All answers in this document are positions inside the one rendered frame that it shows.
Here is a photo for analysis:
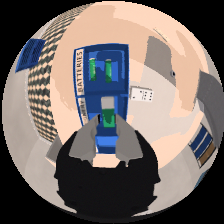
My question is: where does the grey domino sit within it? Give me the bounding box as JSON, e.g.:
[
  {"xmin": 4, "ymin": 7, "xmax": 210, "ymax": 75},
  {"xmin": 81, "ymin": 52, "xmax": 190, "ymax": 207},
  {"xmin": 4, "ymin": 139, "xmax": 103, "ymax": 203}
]
[{"xmin": 153, "ymin": 28, "xmax": 170, "ymax": 42}]

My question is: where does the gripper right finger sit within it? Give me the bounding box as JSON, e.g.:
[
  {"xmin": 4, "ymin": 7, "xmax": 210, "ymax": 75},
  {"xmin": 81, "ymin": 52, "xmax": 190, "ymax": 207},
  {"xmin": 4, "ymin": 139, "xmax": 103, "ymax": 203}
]
[{"xmin": 115, "ymin": 113, "xmax": 161, "ymax": 184}]

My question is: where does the white domino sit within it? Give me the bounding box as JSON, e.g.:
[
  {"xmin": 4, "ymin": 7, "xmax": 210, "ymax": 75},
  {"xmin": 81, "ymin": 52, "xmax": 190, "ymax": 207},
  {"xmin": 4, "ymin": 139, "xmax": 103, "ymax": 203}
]
[{"xmin": 130, "ymin": 87, "xmax": 154, "ymax": 102}]

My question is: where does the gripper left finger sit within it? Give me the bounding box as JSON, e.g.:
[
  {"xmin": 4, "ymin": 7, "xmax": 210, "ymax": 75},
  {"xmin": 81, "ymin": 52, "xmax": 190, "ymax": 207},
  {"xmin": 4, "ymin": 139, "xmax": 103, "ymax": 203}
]
[{"xmin": 54, "ymin": 114, "xmax": 100, "ymax": 180}]

